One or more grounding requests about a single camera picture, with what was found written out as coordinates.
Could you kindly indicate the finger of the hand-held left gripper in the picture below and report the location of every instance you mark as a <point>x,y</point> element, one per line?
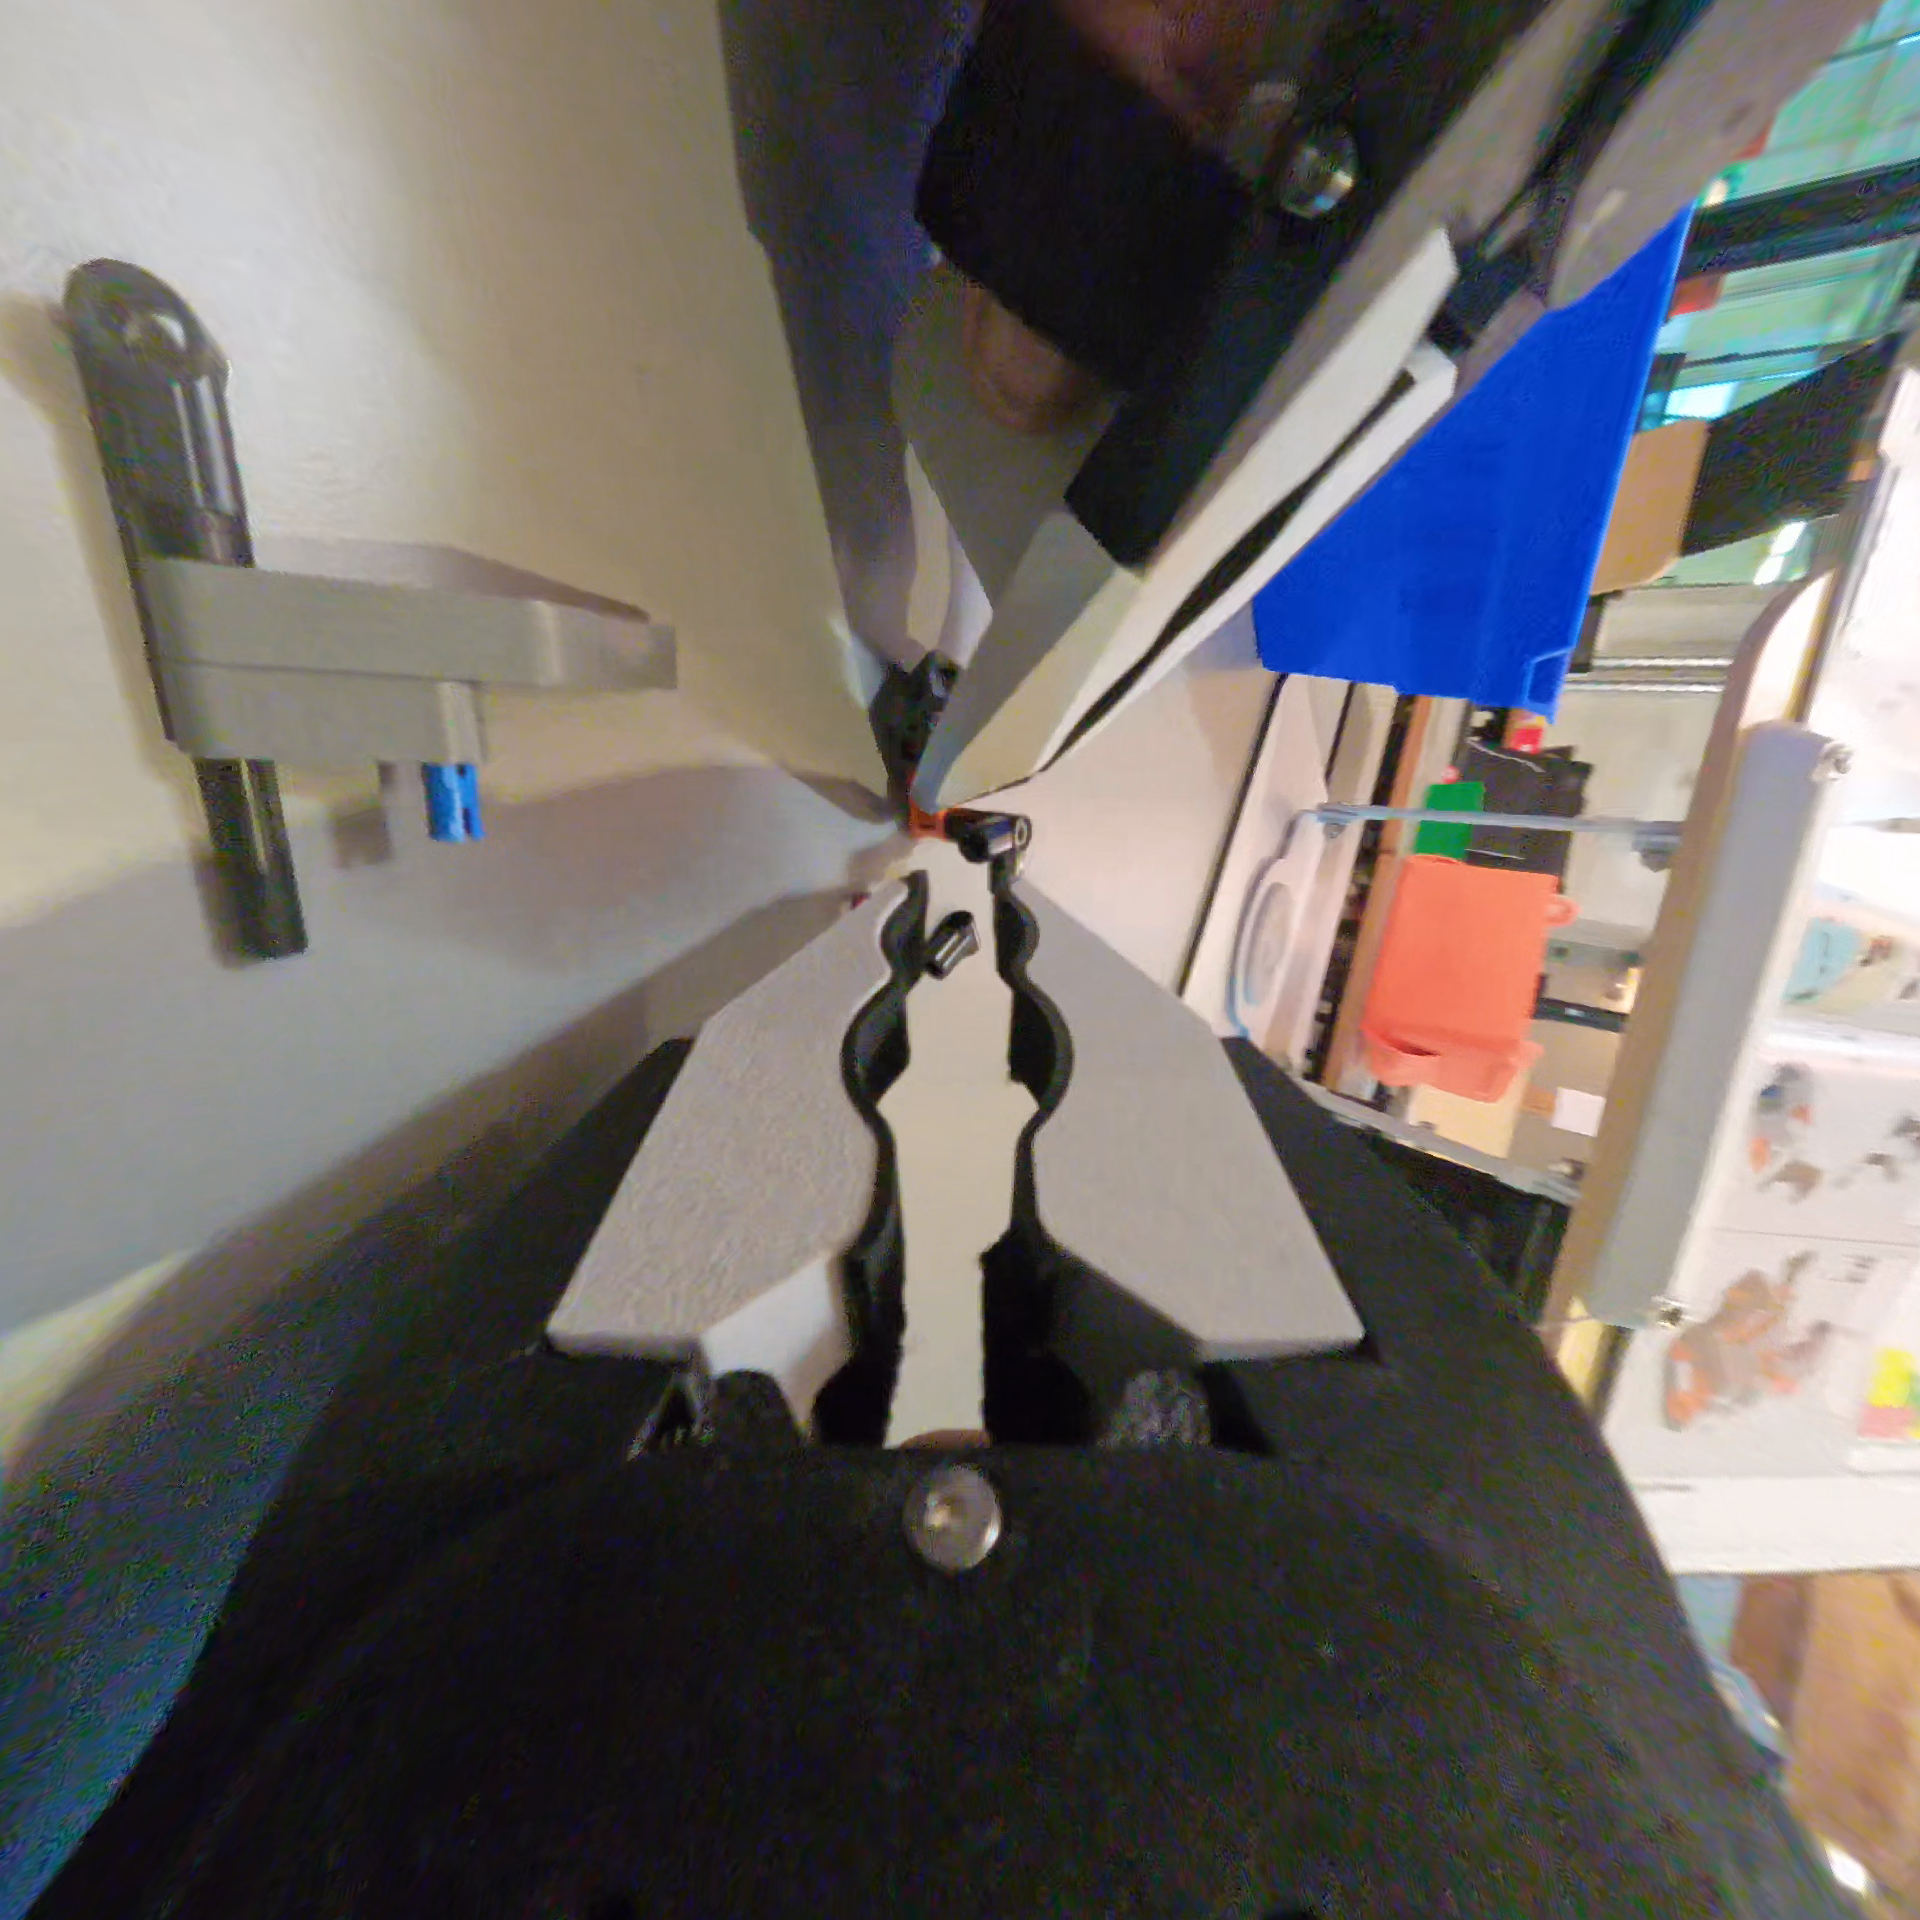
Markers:
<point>1349,480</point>
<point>1049,661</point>

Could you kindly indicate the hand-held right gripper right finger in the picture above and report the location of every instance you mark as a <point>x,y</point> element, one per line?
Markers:
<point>1201,1200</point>

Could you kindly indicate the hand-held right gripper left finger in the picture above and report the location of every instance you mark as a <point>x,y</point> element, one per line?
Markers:
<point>720,1200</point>

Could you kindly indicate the dark grey connector piece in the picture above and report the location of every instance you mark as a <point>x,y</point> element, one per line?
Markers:
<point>908,704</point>

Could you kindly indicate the person's left hand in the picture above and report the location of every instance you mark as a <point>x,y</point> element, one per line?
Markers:
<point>1021,359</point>

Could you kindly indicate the blue plastic bin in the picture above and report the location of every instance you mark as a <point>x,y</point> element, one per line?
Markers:
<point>1471,525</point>

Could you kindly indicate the orange storage bin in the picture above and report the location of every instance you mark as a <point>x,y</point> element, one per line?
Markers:
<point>1454,975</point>

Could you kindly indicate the green storage bin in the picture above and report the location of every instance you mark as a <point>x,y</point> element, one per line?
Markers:
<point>1449,818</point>

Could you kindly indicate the white booklet holder board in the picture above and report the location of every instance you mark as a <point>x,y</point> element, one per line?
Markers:
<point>1711,1049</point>

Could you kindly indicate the white instruction sheet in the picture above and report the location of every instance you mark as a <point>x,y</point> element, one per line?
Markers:
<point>1876,674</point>

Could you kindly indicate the grey beam black axle assembly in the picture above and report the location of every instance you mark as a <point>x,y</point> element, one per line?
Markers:
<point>375,645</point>

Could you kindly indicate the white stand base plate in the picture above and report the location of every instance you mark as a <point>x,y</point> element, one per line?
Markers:
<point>1276,930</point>

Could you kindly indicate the black metal post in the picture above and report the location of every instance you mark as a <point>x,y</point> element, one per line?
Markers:
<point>1800,248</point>

